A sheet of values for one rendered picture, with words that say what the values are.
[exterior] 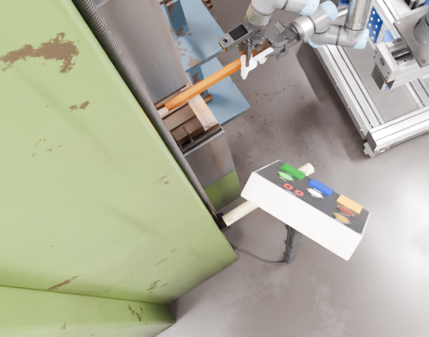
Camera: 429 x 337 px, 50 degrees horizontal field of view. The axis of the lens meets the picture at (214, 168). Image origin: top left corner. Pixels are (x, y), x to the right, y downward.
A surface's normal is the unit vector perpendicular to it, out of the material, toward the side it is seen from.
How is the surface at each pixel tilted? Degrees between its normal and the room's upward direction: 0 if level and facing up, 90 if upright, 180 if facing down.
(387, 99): 0
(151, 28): 90
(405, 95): 0
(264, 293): 0
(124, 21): 90
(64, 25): 90
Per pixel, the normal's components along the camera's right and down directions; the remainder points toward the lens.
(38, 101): 0.51, 0.79
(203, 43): -0.13, -0.31
